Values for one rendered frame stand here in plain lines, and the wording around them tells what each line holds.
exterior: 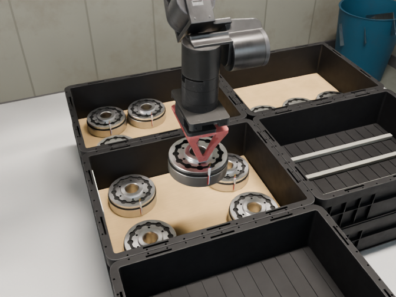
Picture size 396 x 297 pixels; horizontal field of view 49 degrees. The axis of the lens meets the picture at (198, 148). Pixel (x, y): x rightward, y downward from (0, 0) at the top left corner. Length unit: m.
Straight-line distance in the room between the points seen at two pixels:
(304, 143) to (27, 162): 0.78
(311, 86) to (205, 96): 0.78
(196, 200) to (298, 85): 0.59
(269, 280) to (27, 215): 0.64
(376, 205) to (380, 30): 2.06
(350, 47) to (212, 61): 2.43
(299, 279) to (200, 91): 0.41
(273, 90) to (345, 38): 1.70
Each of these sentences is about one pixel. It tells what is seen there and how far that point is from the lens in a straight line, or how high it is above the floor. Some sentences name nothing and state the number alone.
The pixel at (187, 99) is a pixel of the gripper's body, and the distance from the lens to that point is 0.65.
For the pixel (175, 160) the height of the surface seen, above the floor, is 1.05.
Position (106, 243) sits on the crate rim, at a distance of 0.77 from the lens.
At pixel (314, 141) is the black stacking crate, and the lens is 1.17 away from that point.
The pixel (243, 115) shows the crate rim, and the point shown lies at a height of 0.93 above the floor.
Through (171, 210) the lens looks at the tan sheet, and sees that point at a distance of 0.94.
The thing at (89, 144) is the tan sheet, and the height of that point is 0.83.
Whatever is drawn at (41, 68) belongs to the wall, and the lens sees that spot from 2.83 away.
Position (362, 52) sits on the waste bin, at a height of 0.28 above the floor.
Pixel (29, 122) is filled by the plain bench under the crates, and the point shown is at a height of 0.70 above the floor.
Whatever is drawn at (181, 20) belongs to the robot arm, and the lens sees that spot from 0.64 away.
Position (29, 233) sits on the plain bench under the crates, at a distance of 1.15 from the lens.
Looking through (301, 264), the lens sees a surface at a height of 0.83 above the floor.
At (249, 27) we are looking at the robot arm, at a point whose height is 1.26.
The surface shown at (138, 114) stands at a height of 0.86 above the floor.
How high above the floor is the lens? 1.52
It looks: 39 degrees down
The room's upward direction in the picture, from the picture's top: straight up
